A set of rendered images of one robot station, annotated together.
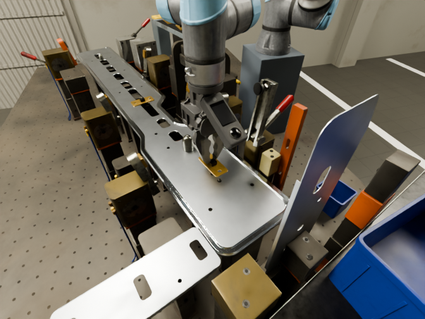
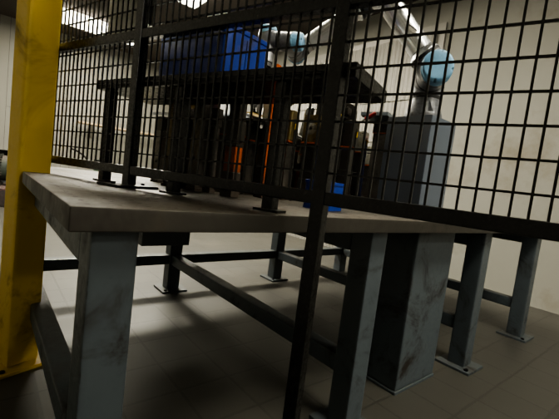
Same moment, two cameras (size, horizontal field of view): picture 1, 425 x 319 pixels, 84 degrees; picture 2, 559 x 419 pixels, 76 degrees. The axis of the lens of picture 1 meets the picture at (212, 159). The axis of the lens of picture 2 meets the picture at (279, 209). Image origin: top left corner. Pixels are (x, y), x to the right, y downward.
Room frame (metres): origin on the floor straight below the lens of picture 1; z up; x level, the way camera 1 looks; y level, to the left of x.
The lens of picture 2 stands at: (-0.04, -1.48, 0.78)
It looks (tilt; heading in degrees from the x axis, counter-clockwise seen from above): 5 degrees down; 67
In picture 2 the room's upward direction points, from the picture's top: 7 degrees clockwise
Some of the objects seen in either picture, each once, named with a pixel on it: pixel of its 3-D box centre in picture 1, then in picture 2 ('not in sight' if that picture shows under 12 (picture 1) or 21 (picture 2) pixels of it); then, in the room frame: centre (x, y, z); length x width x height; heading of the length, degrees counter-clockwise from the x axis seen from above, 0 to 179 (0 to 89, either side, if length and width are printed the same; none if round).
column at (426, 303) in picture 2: not in sight; (394, 296); (1.08, -0.26, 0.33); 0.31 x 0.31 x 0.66; 17
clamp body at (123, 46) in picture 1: (135, 69); (369, 175); (1.40, 0.46, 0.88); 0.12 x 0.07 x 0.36; 125
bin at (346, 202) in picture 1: (332, 196); (324, 194); (0.55, -0.45, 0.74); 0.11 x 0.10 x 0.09; 35
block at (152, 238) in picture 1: (164, 267); not in sight; (0.25, 0.12, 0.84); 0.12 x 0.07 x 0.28; 125
